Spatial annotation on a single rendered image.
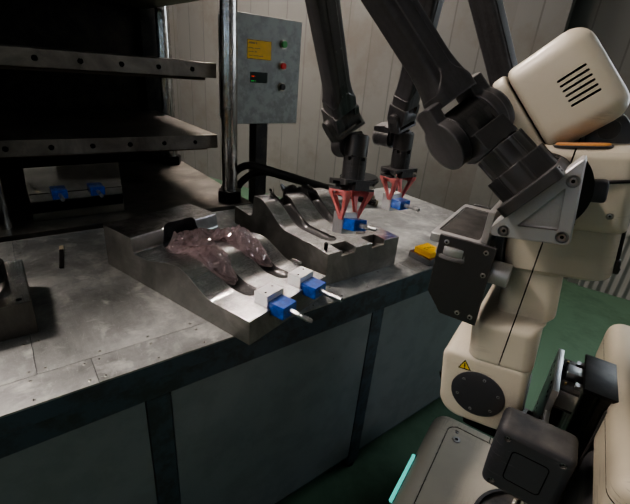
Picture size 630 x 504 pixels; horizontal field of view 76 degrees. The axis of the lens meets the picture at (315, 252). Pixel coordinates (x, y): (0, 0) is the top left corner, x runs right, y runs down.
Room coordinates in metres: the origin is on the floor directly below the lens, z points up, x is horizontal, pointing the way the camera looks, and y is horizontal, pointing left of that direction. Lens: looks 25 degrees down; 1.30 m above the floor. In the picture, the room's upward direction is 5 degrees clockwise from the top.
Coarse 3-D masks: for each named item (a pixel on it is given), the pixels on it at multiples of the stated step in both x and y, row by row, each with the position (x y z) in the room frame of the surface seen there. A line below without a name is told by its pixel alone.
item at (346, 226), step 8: (336, 216) 0.95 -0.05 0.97; (344, 216) 0.94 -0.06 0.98; (352, 216) 0.96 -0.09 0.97; (336, 224) 0.95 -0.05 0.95; (344, 224) 0.93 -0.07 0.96; (352, 224) 0.91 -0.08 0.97; (360, 224) 0.91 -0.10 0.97; (336, 232) 0.94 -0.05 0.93; (344, 232) 0.93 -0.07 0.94; (352, 232) 0.95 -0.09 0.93
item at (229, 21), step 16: (224, 0) 1.54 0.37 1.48; (160, 16) 2.06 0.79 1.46; (224, 16) 1.54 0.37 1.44; (160, 32) 2.06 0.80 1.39; (224, 32) 1.54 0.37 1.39; (160, 48) 2.06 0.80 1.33; (224, 48) 1.54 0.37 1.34; (224, 64) 1.54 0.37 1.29; (160, 80) 2.07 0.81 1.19; (224, 80) 1.54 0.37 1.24; (224, 96) 1.54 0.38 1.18; (224, 112) 1.54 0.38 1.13; (224, 128) 1.54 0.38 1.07; (224, 144) 1.54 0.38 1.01; (176, 160) 2.06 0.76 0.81; (224, 160) 1.54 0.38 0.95; (224, 176) 1.54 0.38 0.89; (224, 192) 1.53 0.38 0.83; (240, 192) 1.55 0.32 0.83
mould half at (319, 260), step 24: (288, 192) 1.25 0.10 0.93; (240, 216) 1.25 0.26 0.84; (264, 216) 1.13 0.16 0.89; (288, 216) 1.11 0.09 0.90; (312, 216) 1.15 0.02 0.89; (288, 240) 1.03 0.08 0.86; (312, 240) 0.98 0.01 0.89; (336, 240) 0.99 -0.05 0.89; (360, 240) 1.00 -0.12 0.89; (312, 264) 0.94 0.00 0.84; (336, 264) 0.92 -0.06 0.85; (360, 264) 0.97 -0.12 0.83; (384, 264) 1.03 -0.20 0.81
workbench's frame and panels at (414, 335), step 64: (320, 320) 0.87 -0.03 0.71; (384, 320) 1.03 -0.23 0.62; (448, 320) 1.27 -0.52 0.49; (128, 384) 0.53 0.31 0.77; (192, 384) 0.65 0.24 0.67; (256, 384) 0.75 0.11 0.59; (320, 384) 0.89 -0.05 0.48; (384, 384) 1.07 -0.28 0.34; (0, 448) 0.45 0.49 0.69; (64, 448) 0.50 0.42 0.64; (128, 448) 0.56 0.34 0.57; (192, 448) 0.65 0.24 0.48; (256, 448) 0.76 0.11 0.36; (320, 448) 0.91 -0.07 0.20
